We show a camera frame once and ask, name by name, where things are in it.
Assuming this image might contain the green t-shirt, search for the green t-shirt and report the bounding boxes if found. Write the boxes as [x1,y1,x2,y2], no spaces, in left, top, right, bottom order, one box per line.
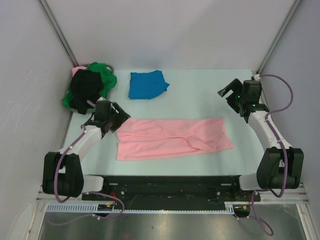
[61,61,118,109]

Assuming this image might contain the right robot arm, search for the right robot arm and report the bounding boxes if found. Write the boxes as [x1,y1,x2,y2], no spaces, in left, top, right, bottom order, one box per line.
[218,75,304,201]

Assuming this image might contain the pink t-shirt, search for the pink t-shirt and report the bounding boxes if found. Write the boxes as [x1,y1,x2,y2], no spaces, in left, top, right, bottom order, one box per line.
[116,118,235,162]
[71,66,87,76]

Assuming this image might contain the white slotted cable duct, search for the white slotted cable duct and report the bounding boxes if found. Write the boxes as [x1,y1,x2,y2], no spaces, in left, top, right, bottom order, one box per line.
[46,201,251,215]

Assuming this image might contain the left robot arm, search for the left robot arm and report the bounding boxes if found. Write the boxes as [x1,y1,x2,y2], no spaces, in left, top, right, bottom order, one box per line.
[42,100,131,203]

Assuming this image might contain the black t-shirt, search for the black t-shirt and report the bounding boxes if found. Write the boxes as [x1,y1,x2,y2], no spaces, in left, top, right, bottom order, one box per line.
[69,69,104,115]

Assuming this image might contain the right aluminium corner post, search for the right aluminium corner post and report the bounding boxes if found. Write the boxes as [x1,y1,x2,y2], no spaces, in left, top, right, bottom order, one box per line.
[252,0,305,74]

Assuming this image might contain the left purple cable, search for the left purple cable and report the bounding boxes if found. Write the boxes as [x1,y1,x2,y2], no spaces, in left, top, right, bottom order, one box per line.
[46,99,125,227]

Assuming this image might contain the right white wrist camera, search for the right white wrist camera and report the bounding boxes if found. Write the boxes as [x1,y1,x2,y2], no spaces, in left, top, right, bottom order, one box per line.
[253,74,261,81]

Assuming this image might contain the aluminium corner post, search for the aluminium corner post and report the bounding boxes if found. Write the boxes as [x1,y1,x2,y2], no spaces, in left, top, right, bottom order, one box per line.
[252,0,305,74]
[37,0,79,67]

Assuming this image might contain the grey laundry basket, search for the grey laundry basket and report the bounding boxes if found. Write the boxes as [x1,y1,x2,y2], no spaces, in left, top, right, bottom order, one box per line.
[62,62,117,115]

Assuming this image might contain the left aluminium corner post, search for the left aluminium corner post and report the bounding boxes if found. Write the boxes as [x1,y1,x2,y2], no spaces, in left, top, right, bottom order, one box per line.
[37,0,79,67]

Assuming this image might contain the folded blue t-shirt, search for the folded blue t-shirt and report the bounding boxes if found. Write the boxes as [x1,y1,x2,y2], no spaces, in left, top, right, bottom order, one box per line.
[128,70,170,100]

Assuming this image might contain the aluminium frame rail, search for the aluminium frame rail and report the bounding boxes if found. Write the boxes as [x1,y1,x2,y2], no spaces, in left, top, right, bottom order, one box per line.
[35,183,310,205]

